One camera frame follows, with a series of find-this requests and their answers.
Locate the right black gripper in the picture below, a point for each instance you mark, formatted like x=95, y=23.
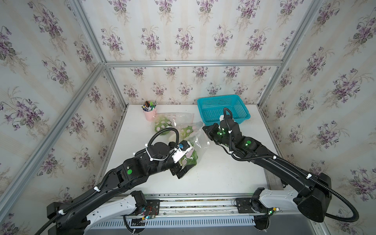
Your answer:
x=213, y=128

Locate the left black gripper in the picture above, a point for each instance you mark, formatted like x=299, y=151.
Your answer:
x=176, y=170

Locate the zip-top bag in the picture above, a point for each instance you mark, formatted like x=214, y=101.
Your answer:
x=200, y=146
x=198, y=131
x=178, y=118

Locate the chinese cabbage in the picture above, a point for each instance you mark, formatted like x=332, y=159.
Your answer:
x=161, y=123
x=186, y=131
x=189, y=159

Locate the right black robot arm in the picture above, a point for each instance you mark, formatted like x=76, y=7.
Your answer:
x=314, y=192

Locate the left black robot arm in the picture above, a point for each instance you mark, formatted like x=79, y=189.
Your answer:
x=163, y=152

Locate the pink pen cup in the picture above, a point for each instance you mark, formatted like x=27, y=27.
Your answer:
x=150, y=115

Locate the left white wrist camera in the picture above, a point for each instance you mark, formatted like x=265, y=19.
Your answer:
x=183, y=148

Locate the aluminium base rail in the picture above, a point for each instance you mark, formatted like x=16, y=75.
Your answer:
x=189, y=205

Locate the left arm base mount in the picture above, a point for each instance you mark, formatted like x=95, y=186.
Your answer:
x=151, y=209

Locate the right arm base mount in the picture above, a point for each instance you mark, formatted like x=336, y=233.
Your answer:
x=252, y=204

